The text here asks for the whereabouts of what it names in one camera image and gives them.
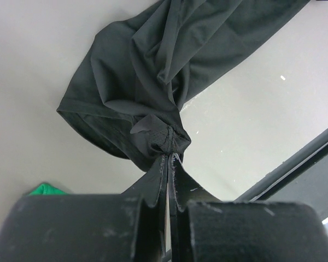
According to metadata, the black table edge rail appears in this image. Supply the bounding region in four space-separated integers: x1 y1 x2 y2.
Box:
163 118 328 262

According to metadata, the green folded t shirt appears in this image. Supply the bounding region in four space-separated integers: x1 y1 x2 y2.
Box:
25 182 67 195

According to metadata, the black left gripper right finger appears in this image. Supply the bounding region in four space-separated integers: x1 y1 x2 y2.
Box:
168 154 328 261

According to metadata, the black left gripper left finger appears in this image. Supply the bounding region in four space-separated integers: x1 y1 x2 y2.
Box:
0 156 167 261

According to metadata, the black t shirt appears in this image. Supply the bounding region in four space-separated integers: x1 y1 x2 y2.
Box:
57 1 307 171

